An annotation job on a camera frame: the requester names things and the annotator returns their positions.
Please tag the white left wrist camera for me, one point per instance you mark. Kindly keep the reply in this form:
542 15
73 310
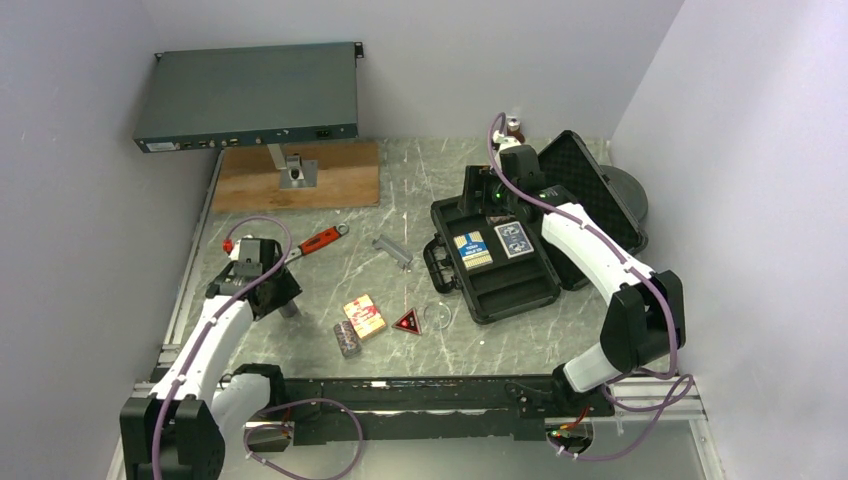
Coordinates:
246 249

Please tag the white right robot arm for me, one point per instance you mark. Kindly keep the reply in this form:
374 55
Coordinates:
643 328

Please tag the dark grey round disc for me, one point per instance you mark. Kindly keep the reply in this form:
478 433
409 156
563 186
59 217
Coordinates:
629 189

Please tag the blue playing card deck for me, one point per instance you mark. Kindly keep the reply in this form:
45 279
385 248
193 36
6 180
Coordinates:
514 240

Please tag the black poker set case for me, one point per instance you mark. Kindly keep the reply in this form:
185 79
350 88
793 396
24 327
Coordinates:
488 244

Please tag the purple 500 chip stack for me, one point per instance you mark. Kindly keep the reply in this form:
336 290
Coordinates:
289 310

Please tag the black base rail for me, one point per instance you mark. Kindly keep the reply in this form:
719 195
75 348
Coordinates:
521 407

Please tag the dark green rack server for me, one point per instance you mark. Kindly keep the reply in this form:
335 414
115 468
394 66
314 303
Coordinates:
233 97

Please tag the blue 10 chip stack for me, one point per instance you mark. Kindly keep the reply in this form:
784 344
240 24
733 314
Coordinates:
498 219

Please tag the blue texas holdem booklet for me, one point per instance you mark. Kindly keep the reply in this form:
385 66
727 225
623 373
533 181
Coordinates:
472 249

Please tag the red playing card deck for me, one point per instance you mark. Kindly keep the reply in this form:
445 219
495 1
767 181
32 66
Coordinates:
364 317

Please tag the brown wooden board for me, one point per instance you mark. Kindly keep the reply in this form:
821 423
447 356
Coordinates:
347 176

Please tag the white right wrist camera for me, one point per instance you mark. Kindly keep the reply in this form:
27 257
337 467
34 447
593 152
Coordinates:
501 141

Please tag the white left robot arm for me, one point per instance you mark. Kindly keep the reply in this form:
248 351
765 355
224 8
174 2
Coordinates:
179 429

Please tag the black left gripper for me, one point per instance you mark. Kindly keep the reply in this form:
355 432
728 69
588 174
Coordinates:
287 289

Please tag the grey plastic bracket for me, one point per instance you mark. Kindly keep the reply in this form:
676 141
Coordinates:
403 257

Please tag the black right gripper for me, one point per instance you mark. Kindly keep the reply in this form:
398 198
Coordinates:
478 178

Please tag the red triangular dealer button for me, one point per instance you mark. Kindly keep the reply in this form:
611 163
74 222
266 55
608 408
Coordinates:
409 323

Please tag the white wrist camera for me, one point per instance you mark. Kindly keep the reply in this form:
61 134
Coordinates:
246 249
501 141

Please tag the multicolour lying chip stack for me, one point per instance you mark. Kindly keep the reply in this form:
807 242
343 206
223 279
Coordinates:
348 340

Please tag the grey metal stand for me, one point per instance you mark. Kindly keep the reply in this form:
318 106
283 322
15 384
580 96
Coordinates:
295 172

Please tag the brown bottle with cap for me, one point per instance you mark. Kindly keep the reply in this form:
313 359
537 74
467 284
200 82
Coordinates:
514 129

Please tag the red handled adjustable wrench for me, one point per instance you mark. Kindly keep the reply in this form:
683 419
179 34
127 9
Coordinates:
317 242

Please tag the clear round disc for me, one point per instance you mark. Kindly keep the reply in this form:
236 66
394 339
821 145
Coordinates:
438 316

